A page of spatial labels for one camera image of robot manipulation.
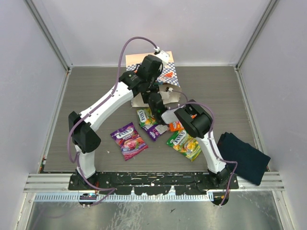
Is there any checkered paper bakery bag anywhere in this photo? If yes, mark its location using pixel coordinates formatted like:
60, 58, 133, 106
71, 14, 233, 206
125, 51, 182, 103

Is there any dark blue cloth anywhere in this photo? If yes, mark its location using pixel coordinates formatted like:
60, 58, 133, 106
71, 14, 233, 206
217, 132, 271, 185

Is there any yellow green Fox's candy bag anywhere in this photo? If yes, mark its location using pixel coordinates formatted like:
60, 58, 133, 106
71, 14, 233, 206
166, 129, 201, 161

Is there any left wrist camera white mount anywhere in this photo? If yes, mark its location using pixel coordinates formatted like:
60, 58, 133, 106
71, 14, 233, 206
154, 47, 170, 67

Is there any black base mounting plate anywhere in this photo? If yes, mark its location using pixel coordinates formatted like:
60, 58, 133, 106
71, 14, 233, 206
68, 171, 239, 196

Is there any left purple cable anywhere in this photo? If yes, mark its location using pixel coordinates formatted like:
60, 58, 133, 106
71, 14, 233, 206
67, 36, 161, 207

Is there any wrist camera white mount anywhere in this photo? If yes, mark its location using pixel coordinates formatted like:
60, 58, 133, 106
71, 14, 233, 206
158, 87, 172, 104
154, 47, 170, 67

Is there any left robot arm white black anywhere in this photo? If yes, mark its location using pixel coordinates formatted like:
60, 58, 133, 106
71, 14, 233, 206
69, 51, 169, 190

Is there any orange snack packet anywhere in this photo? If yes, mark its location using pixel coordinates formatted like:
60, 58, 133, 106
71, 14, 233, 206
169, 121, 184, 132

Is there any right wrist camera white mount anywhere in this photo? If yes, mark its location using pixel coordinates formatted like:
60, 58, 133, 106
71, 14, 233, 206
158, 87, 172, 104

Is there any purple Fox's berries candy bag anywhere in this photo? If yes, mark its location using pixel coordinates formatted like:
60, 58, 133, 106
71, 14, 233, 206
110, 122, 148, 161

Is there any slotted cable duct rail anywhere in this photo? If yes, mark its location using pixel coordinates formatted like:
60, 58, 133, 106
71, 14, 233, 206
34, 193, 213, 202

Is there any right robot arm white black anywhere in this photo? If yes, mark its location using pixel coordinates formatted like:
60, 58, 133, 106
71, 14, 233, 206
142, 92, 232, 189

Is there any small purple snack packet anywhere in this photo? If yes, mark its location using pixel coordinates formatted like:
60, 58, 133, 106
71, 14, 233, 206
142, 124, 169, 141

